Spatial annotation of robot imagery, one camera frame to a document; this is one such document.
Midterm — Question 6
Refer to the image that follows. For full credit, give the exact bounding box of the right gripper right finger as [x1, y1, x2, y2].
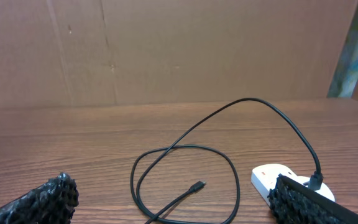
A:
[267, 175, 358, 224]

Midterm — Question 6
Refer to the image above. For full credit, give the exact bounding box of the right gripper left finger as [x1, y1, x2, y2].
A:
[0, 172, 79, 224]

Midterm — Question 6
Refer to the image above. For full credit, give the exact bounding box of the black USB-C charging cable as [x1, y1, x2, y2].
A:
[130, 97, 324, 224]

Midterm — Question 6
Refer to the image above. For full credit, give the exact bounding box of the white charger plug adapter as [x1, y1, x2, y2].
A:
[295, 176, 336, 202]

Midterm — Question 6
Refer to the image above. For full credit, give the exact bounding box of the white power strip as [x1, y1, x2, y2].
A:
[251, 164, 297, 205]

